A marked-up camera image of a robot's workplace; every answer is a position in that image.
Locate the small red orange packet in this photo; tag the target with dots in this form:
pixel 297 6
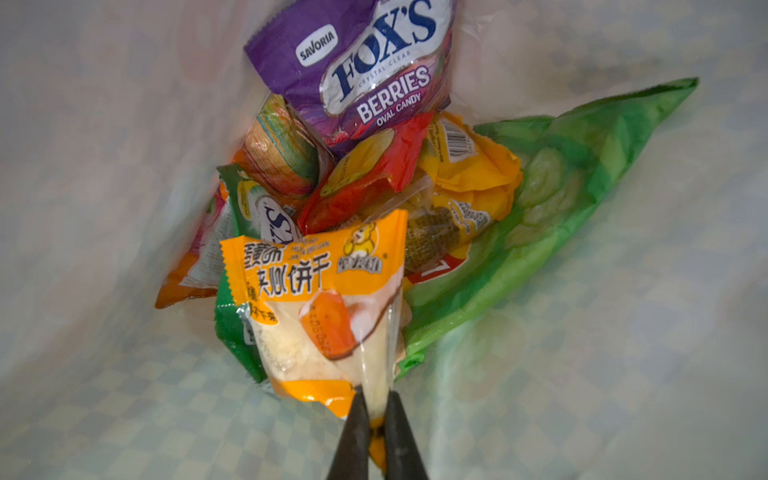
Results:
pixel 384 162

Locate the green Lays chips bag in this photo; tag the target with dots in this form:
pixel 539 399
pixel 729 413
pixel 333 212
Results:
pixel 570 164

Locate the checkered paper bag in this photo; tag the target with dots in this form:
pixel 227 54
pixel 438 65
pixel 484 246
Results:
pixel 639 351

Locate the Fox's fruits candy bag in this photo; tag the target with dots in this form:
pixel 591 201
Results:
pixel 198 273

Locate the green rainbow snack bag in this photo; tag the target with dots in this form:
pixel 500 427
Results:
pixel 267 184

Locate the purple candy bag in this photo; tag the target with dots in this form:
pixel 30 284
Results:
pixel 352 68

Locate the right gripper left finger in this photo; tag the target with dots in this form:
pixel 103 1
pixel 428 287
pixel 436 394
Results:
pixel 350 461

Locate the yellow mango candy bag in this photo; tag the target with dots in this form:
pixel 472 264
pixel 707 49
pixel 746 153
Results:
pixel 463 184

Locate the orange biscuit packet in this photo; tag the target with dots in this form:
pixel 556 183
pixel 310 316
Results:
pixel 333 325

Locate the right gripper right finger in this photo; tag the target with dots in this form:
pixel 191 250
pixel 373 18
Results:
pixel 403 459

